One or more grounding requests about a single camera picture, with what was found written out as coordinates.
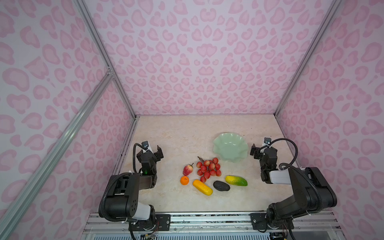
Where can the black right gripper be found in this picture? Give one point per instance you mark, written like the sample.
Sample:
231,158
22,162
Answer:
263,154

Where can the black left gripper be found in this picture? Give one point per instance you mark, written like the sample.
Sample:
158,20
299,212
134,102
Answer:
150,154

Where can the green yellow mango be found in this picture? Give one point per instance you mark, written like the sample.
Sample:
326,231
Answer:
236,181

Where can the red fake peach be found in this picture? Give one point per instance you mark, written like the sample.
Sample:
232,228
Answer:
188,170

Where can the small orange tangerine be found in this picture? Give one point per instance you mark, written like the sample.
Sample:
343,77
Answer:
184,180

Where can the dark avocado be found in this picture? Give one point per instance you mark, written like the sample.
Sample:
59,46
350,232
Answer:
221,186

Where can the yellow orange mango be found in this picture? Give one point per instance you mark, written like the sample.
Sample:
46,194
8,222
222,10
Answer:
202,187

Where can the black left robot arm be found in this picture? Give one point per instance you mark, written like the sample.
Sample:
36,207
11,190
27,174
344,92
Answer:
120,200

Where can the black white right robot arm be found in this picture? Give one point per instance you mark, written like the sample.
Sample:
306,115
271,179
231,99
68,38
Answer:
311,191

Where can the light green scalloped fruit bowl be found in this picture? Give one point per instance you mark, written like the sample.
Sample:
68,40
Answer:
230,147

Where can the red lychee bunch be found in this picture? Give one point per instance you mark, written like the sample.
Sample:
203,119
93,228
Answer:
208,168

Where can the left diagonal aluminium strut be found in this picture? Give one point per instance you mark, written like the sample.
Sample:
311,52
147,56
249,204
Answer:
21,204

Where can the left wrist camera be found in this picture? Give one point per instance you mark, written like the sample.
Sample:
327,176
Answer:
145,145

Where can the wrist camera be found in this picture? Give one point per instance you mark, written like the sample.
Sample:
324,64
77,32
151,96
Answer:
267,141
145,145

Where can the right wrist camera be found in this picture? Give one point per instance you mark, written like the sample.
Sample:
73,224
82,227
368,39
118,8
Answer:
267,141

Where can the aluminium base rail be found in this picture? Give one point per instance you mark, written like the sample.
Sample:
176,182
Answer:
218,226

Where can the back right aluminium post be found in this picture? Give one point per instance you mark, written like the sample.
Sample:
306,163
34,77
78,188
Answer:
320,33

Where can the aluminium post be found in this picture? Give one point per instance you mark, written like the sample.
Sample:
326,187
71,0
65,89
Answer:
320,33
91,26

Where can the back left aluminium post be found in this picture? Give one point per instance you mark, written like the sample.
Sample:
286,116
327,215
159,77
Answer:
91,26

